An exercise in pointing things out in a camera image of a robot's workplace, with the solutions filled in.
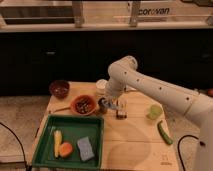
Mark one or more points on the green plastic tray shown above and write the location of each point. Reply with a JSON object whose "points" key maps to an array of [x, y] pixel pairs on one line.
{"points": [[73, 128]]}

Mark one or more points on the grey blue towel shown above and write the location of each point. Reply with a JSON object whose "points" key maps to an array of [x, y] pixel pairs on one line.
{"points": [[109, 105]]}

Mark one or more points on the blue grey sponge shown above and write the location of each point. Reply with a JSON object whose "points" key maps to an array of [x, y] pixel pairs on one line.
{"points": [[85, 149]]}

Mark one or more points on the light green cup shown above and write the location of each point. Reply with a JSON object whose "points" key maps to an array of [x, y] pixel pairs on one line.
{"points": [[154, 112]]}

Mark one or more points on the dark red bowl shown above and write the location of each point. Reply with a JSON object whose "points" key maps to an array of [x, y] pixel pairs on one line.
{"points": [[59, 88]]}

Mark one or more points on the orange fruit toy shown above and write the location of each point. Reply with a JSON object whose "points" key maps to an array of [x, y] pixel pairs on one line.
{"points": [[65, 149]]}

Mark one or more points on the green cucumber toy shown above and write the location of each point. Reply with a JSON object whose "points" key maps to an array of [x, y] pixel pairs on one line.
{"points": [[163, 134]]}

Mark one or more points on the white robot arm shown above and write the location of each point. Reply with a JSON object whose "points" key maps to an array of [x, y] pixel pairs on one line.
{"points": [[195, 106]]}

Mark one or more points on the corovan cardboard box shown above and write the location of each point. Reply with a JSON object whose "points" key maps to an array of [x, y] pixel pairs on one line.
{"points": [[147, 11]]}

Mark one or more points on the orange bowl with handle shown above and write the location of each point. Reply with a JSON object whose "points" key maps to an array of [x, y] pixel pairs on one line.
{"points": [[83, 105]]}

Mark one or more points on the white cup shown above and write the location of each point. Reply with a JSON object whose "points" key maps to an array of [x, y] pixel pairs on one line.
{"points": [[100, 86]]}

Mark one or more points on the yellow corn cob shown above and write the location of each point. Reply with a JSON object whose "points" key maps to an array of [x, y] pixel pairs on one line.
{"points": [[57, 142]]}

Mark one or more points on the small metal cup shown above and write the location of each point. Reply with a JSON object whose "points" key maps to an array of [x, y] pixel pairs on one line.
{"points": [[102, 107]]}

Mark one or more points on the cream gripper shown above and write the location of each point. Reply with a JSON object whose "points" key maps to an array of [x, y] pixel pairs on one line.
{"points": [[113, 101]]}

